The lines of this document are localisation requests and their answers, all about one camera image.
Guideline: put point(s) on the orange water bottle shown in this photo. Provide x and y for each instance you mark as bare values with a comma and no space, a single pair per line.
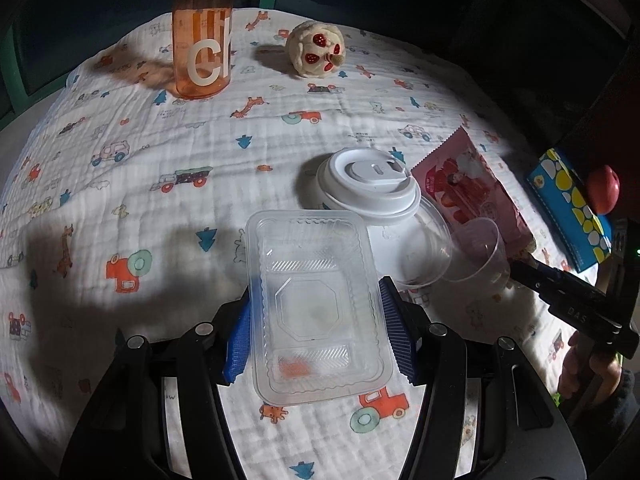
200,50

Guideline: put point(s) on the cream toy ball red spots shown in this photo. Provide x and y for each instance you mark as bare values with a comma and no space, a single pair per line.
315,50

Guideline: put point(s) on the clear cup with white lid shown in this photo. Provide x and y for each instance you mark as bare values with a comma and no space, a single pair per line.
370,180

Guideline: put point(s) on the white printed blanket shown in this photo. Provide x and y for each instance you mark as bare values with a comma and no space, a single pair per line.
175,160

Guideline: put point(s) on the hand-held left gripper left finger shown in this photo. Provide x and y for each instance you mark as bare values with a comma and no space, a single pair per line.
240,330

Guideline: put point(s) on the clear plastic cup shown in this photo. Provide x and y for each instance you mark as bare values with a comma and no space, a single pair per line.
480,255

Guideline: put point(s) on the blue patterned tissue box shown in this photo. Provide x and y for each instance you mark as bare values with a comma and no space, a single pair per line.
570,200

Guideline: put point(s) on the person's right forearm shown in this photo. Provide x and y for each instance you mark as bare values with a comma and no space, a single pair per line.
617,410

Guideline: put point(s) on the person's right hand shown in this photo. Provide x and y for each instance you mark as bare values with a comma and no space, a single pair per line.
570,375

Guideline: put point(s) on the clear plastic food container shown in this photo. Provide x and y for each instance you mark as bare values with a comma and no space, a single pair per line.
315,305

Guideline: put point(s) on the red apple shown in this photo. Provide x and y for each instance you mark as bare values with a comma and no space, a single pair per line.
602,190

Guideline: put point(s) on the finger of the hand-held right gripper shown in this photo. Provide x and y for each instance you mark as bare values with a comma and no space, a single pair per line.
532,277

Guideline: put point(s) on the pink snack packet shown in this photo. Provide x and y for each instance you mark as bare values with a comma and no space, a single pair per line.
465,190

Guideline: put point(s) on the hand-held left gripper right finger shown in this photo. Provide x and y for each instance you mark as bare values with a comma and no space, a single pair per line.
397,330

